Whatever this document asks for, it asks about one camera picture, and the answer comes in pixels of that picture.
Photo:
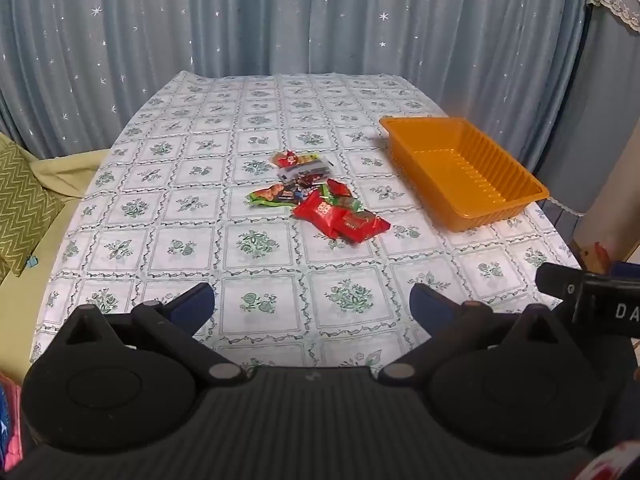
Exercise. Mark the pale green sheet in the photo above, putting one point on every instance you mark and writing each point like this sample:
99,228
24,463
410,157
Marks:
65,172

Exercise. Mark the green orange snack packet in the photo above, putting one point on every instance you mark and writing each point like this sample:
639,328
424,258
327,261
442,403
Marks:
267,195

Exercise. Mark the pink blue patterned cloth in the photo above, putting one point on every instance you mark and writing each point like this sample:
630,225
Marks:
7,425

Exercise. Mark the black snack packet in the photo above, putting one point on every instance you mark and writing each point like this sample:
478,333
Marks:
297,192

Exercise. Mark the red rectangular snack packet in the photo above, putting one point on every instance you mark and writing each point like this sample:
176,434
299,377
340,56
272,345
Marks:
360,225

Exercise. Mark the large red snack packet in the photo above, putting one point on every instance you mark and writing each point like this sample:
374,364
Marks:
317,210

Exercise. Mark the green zigzag cushion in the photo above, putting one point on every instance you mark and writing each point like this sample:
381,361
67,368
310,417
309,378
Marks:
25,200

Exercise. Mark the red object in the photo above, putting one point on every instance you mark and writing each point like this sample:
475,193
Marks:
599,252

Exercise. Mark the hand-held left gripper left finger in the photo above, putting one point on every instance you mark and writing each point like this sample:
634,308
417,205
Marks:
202,300

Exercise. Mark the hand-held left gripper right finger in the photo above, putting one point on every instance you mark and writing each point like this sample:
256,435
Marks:
425,305

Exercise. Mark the blue lace-trimmed cover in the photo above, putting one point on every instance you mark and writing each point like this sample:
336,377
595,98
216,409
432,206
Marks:
600,110

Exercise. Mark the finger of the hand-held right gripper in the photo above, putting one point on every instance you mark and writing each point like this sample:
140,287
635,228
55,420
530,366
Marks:
627,270
555,280

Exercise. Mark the wooden box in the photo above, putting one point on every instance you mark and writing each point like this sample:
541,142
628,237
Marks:
585,260

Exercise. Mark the blue star-print curtain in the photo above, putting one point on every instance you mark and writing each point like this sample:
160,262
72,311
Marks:
300,10

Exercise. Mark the floral checked tablecloth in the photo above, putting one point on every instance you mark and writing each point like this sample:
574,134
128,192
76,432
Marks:
200,250

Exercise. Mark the orange plastic tray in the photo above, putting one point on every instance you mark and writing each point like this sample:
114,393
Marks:
450,170

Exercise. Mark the red white printed clothing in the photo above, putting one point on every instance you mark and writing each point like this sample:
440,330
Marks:
615,465

